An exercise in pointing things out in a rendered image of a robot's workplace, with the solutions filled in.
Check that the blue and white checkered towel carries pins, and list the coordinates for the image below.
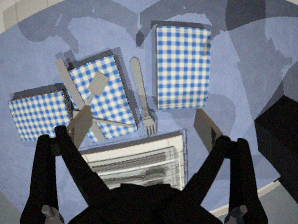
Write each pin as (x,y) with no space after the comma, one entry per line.
(39,114)
(182,67)
(112,104)

